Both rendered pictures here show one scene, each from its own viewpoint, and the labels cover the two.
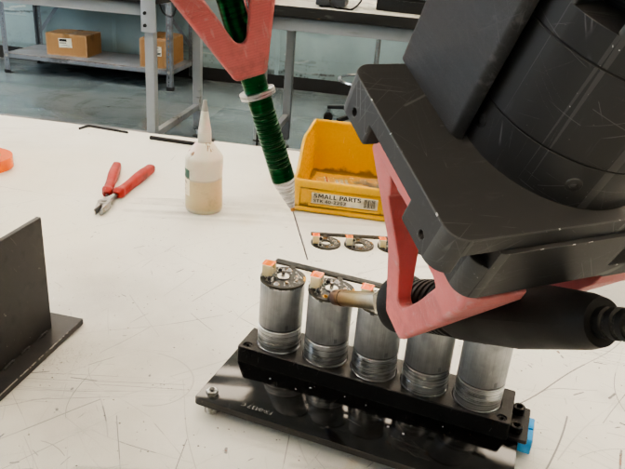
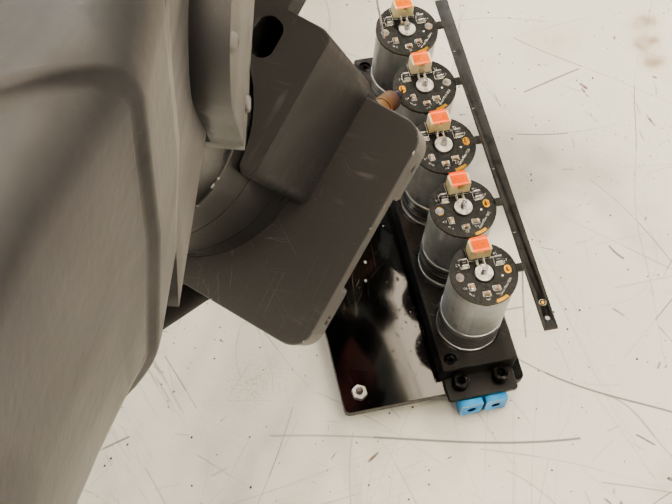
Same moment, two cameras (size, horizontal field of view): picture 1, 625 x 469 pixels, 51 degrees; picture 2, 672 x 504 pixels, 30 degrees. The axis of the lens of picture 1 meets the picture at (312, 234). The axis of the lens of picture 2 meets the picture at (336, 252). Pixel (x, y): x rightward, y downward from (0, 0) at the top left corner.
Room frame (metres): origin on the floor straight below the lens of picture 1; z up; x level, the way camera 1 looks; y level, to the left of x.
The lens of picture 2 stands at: (0.11, -0.23, 1.21)
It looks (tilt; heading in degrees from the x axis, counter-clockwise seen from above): 62 degrees down; 53
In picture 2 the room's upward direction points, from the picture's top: 6 degrees clockwise
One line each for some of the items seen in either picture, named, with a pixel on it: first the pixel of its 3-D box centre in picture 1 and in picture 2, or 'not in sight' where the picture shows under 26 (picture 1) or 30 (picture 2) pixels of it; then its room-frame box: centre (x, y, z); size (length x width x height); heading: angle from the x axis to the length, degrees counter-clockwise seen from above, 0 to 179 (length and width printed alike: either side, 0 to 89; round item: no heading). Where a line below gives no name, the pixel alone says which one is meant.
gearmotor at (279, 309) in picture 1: (280, 315); (401, 66); (0.32, 0.01, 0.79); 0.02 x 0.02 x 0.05
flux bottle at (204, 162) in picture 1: (204, 155); not in sight; (0.56, 0.10, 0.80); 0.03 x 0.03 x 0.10
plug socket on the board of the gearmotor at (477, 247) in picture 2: not in sight; (479, 250); (0.28, -0.08, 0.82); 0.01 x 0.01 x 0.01; 71
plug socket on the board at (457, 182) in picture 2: not in sight; (458, 185); (0.29, -0.06, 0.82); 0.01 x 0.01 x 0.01; 71
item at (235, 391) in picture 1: (360, 409); (385, 225); (0.28, -0.03, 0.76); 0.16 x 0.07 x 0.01; 71
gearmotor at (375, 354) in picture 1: (377, 341); (435, 178); (0.30, -0.04, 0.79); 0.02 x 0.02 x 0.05
